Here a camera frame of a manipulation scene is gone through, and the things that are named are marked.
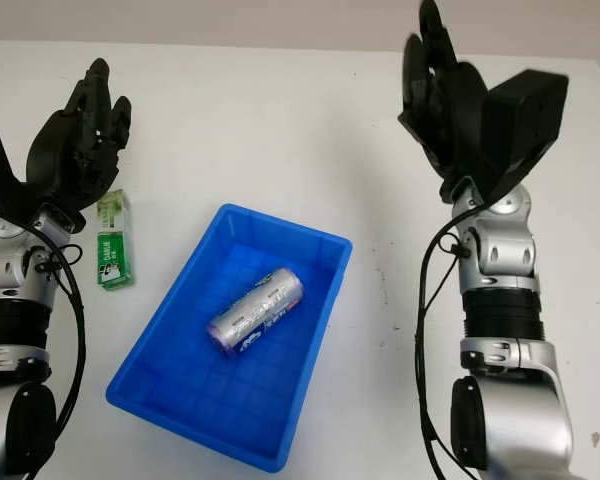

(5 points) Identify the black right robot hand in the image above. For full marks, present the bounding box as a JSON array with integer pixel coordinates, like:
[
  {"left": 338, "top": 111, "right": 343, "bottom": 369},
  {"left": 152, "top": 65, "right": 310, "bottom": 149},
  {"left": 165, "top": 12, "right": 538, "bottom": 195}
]
[{"left": 397, "top": 0, "right": 492, "bottom": 204}]

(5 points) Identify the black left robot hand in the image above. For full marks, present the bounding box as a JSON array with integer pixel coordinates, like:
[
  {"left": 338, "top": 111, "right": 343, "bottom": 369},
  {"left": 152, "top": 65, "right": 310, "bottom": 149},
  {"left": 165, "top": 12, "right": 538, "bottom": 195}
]
[{"left": 25, "top": 58, "right": 133, "bottom": 234}]

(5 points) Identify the green white carton box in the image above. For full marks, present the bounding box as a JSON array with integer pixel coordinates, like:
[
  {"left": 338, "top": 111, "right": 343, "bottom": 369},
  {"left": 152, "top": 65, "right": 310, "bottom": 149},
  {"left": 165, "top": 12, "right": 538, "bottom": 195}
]
[{"left": 96, "top": 188, "right": 137, "bottom": 290}]

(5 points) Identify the silver purple can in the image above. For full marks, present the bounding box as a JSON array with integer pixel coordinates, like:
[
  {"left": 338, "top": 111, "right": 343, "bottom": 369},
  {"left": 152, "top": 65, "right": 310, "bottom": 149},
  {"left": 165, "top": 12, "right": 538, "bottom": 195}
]
[{"left": 206, "top": 267, "right": 305, "bottom": 360}]

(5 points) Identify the blue plastic tray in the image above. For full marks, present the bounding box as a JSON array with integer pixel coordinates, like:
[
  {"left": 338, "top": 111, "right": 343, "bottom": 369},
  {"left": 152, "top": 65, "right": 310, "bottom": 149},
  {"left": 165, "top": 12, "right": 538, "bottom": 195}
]
[{"left": 105, "top": 202, "right": 354, "bottom": 474}]

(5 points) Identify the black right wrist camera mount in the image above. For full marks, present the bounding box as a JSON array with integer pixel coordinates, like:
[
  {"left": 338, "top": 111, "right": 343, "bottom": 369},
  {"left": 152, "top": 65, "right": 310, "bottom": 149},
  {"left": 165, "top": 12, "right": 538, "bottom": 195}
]
[{"left": 479, "top": 69, "right": 570, "bottom": 202}]

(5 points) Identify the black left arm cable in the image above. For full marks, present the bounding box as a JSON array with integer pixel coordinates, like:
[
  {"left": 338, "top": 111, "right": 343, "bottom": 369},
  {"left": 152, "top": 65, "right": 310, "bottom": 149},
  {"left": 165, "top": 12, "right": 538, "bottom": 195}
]
[{"left": 9, "top": 219, "right": 88, "bottom": 451}]

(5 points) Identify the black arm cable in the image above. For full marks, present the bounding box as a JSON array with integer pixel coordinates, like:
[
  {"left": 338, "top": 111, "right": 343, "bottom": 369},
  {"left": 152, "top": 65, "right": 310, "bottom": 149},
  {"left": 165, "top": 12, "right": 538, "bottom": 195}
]
[
  {"left": 413, "top": 199, "right": 486, "bottom": 480},
  {"left": 9, "top": 219, "right": 88, "bottom": 451}
]

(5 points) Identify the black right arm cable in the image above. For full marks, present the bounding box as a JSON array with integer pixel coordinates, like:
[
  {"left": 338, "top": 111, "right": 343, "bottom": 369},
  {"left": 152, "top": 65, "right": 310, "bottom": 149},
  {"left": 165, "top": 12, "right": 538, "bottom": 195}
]
[{"left": 413, "top": 199, "right": 486, "bottom": 480}]

